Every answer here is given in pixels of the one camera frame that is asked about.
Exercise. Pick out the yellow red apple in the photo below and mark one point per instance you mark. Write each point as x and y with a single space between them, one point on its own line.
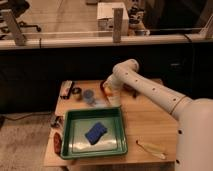
110 95

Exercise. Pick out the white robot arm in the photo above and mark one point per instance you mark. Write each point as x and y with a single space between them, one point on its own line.
194 149

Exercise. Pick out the dark red bowl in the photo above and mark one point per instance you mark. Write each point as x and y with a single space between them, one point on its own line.
102 88

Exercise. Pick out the small dark round tin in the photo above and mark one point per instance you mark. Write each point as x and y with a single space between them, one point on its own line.
76 92

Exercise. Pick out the blue sponge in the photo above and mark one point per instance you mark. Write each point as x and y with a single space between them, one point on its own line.
95 133

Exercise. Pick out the green plastic tray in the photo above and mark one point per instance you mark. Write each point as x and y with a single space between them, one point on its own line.
78 122

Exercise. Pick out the small dark gadget on edge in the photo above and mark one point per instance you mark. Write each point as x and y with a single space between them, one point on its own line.
56 122

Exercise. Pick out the red object at table edge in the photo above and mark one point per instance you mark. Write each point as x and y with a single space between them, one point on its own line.
57 143

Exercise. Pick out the white cardboard box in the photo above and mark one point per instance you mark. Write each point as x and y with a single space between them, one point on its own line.
105 14

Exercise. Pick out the black office chair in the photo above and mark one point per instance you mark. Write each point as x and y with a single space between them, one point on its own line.
18 8

